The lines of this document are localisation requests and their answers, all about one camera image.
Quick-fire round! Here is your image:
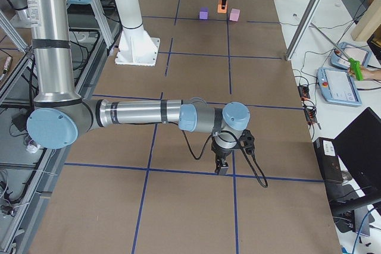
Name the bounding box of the orange foam cube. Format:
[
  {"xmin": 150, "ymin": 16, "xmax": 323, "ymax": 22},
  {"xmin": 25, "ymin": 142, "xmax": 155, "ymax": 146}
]
[{"xmin": 217, "ymin": 0, "xmax": 227, "ymax": 14}]

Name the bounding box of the person's hand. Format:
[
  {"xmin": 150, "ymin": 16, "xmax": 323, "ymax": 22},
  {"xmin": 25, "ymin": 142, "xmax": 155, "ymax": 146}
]
[{"xmin": 361, "ymin": 68, "xmax": 381, "ymax": 81}]

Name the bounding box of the light pink foam cube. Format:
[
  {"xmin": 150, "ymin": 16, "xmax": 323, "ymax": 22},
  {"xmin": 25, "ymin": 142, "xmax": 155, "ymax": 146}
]
[{"xmin": 229, "ymin": 8, "xmax": 241, "ymax": 22}]

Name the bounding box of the dark purple foam cube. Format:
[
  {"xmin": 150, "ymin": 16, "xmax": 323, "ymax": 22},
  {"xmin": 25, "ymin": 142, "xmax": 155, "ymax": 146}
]
[{"xmin": 199, "ymin": 7, "xmax": 208, "ymax": 20}]

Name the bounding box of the black computer box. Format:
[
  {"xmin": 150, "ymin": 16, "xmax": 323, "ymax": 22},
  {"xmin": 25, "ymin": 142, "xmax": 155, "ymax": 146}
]
[{"xmin": 313, "ymin": 137, "xmax": 343, "ymax": 184}]

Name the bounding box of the far blue teach pendant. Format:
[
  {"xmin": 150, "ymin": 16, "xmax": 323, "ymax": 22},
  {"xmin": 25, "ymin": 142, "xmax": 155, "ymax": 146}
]
[{"xmin": 330, "ymin": 42, "xmax": 371, "ymax": 70}]

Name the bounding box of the blue teach pendant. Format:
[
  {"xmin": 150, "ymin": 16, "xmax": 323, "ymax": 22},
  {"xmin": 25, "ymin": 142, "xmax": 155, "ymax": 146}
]
[
  {"xmin": 317, "ymin": 67, "xmax": 362, "ymax": 106},
  {"xmin": 330, "ymin": 42, "xmax": 371, "ymax": 70}
]

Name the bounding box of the black monitor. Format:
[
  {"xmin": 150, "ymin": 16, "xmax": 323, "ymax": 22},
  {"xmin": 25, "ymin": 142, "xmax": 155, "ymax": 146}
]
[{"xmin": 331, "ymin": 107, "xmax": 380, "ymax": 215}]

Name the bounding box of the near blue teach pendant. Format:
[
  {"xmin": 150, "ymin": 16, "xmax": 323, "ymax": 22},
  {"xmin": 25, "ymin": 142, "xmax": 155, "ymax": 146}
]
[{"xmin": 317, "ymin": 67, "xmax": 362, "ymax": 106}]

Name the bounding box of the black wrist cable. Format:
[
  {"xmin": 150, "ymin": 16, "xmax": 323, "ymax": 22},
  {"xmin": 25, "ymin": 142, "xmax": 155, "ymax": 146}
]
[{"xmin": 182, "ymin": 130, "xmax": 268, "ymax": 189}]

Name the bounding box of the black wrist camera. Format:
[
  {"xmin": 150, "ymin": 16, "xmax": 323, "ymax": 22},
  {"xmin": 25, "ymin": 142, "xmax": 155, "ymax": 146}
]
[{"xmin": 239, "ymin": 129, "xmax": 255, "ymax": 155}]

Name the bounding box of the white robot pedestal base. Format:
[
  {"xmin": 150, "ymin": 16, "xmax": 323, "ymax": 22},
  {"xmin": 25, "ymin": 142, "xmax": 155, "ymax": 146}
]
[{"xmin": 115, "ymin": 0, "xmax": 160, "ymax": 66}]

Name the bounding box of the aluminium frame post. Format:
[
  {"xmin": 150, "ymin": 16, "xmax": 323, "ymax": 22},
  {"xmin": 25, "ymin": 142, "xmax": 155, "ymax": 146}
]
[{"xmin": 285, "ymin": 0, "xmax": 321, "ymax": 61}]

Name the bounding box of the aluminium side frame rail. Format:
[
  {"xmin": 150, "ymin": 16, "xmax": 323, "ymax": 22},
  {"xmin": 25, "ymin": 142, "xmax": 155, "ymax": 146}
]
[{"xmin": 1, "ymin": 13, "xmax": 119, "ymax": 253}]

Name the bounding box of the green handled reacher grabber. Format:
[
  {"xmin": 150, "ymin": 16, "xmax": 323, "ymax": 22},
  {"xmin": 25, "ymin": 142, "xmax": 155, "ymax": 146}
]
[{"xmin": 309, "ymin": 21, "xmax": 364, "ymax": 81}]

